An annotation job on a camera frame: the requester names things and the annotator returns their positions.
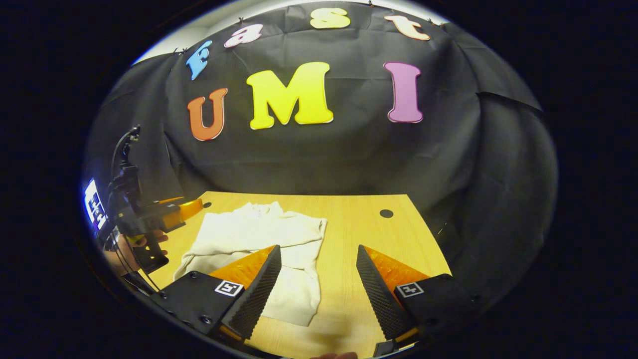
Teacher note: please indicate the cream knit sweater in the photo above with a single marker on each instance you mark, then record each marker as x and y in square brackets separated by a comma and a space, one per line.
[259, 234]

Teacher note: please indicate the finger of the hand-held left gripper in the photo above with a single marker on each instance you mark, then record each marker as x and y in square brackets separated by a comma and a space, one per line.
[182, 209]

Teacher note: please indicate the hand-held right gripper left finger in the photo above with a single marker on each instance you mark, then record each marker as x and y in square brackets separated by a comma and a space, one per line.
[259, 294]

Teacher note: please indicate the computer monitor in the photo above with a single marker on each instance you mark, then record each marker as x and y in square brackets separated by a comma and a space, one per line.
[93, 204]

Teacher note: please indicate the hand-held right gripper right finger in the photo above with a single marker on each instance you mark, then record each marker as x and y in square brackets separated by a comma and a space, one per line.
[381, 299]

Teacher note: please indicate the black backdrop cloth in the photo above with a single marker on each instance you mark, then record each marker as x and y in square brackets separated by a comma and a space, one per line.
[324, 159]

